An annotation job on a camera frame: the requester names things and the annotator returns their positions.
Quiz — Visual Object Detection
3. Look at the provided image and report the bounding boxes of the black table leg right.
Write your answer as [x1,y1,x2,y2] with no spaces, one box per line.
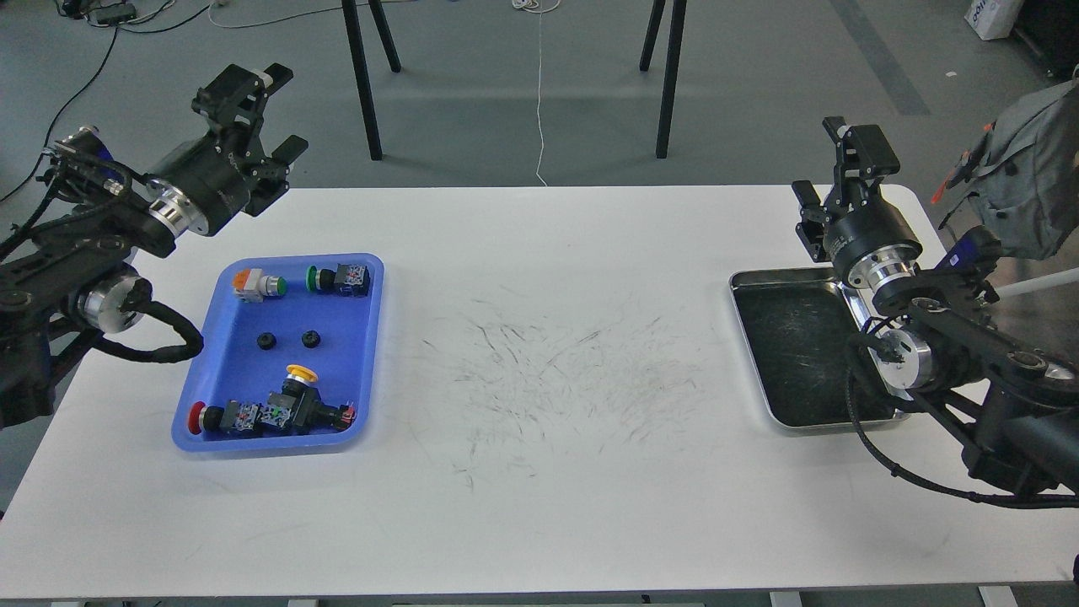
[637,1,689,160]

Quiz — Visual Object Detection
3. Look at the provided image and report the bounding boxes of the yellow push button switch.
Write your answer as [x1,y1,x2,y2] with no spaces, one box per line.
[261,364,356,434]

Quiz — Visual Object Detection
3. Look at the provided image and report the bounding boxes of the orange white push button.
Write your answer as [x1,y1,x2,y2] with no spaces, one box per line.
[230,266,287,304]

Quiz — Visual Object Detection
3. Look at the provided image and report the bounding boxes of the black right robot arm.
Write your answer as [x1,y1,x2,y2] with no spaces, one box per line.
[792,116,1076,508]

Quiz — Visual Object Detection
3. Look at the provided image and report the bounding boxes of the red push button switch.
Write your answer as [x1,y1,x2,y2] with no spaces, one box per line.
[185,400,261,438]

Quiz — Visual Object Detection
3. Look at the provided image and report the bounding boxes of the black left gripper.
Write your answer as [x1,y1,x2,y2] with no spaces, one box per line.
[148,64,309,238]

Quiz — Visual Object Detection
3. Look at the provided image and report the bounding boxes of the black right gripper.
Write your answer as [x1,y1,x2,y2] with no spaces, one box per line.
[792,116,921,291]

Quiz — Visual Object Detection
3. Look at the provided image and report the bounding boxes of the silver metal tray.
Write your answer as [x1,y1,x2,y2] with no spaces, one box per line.
[729,266,909,434]

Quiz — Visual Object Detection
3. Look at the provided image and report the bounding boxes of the grey backpack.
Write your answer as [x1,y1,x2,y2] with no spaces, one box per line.
[930,80,1078,261]

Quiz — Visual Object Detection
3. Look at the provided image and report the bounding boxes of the black table leg left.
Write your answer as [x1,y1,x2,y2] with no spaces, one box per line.
[340,1,402,162]

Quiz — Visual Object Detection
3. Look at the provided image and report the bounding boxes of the green push button switch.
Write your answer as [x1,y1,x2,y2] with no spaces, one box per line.
[304,264,373,298]

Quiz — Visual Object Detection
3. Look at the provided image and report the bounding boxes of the black power strip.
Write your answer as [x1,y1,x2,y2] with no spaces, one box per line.
[86,3,139,28]

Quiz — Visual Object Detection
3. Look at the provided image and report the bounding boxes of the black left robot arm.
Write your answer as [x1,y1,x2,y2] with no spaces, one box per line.
[1,64,308,427]

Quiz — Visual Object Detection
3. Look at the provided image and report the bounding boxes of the white hanging cord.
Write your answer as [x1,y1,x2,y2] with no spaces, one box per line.
[513,0,562,187]

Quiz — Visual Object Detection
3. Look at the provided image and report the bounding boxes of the white bag corner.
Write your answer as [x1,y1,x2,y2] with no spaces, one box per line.
[964,0,1024,41]

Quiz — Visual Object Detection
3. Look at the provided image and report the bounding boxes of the black table leg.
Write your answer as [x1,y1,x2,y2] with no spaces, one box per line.
[340,1,402,162]
[637,1,689,160]

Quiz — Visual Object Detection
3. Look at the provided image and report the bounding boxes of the blue plastic tray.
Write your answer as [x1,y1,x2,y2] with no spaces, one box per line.
[170,251,385,454]

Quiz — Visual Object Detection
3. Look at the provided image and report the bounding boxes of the black floor cable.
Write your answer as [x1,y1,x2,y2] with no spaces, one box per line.
[0,0,211,205]

